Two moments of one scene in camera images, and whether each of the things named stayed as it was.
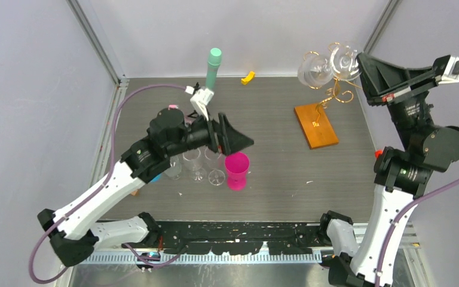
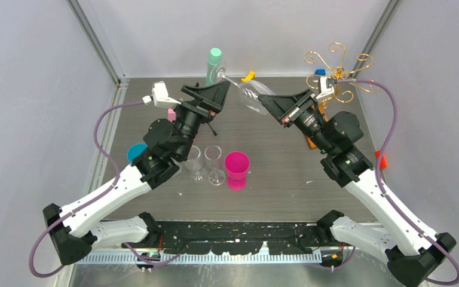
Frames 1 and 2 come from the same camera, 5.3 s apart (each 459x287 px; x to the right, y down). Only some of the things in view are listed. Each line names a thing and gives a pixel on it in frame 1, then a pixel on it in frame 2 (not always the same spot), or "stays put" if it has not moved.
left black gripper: [235, 140] → [215, 96]
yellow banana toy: [248, 78] stays put
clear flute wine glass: [216, 176] stays put
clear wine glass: [192, 156] stays put
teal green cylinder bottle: [213, 64] stays put
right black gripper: [382, 81] → [280, 107]
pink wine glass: [236, 165] stays put
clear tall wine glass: [342, 63] → [249, 91]
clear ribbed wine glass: [174, 171] stays put
